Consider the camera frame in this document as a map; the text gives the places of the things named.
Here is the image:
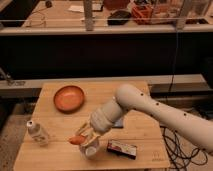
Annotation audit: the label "black object on shelf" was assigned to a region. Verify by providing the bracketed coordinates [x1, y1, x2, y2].
[107, 10, 131, 25]

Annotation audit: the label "black floor cables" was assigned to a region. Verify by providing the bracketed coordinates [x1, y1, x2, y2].
[160, 126, 209, 171]

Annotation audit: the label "black and red box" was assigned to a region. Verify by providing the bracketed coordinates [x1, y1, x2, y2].
[107, 140, 137, 159]

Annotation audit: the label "clear plastic bottle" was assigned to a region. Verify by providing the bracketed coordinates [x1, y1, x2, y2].
[26, 120, 49, 146]

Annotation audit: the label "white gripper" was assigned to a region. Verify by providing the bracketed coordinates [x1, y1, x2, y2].
[75, 110, 113, 146]

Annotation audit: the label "orange crate on shelf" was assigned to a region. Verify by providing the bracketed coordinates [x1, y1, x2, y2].
[131, 5, 152, 25]

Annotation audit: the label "blue sponge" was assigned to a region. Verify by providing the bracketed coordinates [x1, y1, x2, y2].
[113, 117, 124, 128]

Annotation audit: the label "white ceramic cup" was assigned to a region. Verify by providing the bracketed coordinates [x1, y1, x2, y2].
[79, 137, 100, 159]

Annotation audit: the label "orange pepper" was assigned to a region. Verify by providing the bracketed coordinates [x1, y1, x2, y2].
[69, 135, 86, 145]

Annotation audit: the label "orange wooden bowl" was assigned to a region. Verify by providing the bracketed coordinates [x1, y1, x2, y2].
[53, 85, 85, 113]

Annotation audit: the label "white paper on shelf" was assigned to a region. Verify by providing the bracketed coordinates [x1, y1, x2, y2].
[68, 5, 84, 13]

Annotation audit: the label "grey metal post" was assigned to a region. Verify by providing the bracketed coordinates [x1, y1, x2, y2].
[83, 0, 93, 31]

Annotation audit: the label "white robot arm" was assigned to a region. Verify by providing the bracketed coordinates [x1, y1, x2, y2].
[76, 84, 213, 156]

